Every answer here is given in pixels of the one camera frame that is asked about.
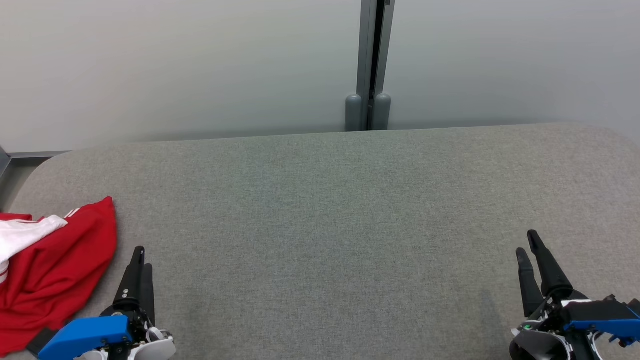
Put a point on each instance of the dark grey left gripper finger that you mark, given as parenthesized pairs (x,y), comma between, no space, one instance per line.
(131,285)
(149,295)

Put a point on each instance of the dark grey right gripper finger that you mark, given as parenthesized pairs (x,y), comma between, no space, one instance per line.
(552,277)
(530,290)

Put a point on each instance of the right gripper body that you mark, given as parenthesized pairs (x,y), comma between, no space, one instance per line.
(540,345)

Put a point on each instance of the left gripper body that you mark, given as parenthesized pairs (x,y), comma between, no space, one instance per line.
(150,345)

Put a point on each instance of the red basketball jersey white sleeves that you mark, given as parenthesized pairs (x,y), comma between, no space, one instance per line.
(55,270)

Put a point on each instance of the blue right camera mount plate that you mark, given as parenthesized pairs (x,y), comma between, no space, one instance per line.
(600,315)

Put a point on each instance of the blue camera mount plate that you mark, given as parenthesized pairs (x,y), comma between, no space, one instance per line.
(85,335)
(600,315)

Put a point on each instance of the blue left camera mount plate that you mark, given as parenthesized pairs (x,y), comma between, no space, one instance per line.
(85,335)

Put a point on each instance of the grey metal partition post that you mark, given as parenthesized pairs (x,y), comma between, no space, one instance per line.
(367,50)

